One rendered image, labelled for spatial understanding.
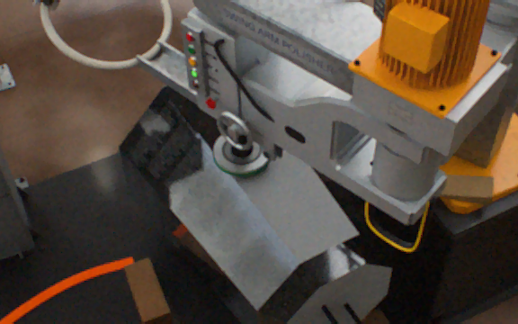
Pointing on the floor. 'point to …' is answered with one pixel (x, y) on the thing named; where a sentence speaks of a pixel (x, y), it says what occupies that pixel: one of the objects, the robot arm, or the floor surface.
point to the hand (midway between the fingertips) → (47, 3)
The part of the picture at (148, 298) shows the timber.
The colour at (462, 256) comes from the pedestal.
